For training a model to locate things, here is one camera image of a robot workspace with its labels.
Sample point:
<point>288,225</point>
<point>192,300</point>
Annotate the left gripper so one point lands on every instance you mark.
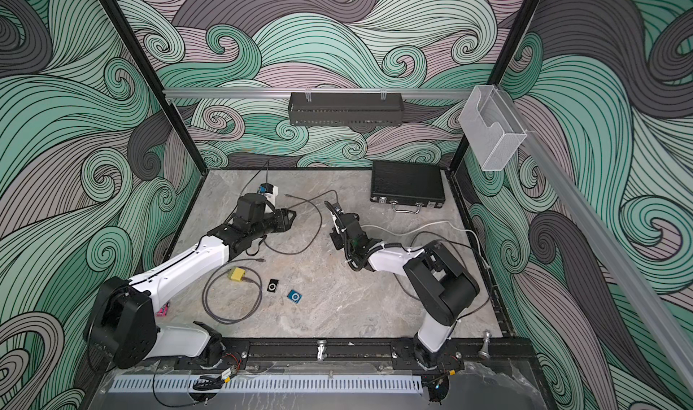
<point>282,223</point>

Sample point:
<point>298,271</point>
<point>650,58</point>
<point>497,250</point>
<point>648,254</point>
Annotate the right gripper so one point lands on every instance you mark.
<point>337,240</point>

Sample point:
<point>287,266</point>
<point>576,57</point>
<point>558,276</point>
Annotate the black mp3 player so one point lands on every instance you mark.
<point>273,285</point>

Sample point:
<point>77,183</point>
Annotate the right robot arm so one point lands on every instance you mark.
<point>440,281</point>

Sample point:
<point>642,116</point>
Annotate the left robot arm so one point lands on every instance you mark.
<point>122,320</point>

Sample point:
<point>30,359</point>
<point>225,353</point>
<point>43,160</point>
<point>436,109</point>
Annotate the yellow charger adapter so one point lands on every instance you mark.
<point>236,274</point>

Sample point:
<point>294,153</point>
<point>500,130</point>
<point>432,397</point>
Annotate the blue mp3 player near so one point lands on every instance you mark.
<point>294,296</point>

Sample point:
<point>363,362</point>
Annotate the black hard case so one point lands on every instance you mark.
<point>407,184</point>

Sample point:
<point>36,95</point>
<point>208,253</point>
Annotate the pink toy car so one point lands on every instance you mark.
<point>163,311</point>

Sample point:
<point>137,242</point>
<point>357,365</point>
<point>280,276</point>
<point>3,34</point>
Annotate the black wall shelf tray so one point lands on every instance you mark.
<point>345,109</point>

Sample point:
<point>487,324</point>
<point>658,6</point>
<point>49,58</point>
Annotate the aluminium rail back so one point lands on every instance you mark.
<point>285,93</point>

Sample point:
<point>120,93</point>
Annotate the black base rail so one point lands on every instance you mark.
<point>400,352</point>

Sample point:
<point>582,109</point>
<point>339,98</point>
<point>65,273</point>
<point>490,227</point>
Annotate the clear acrylic wall holder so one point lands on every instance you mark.
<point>492,125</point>

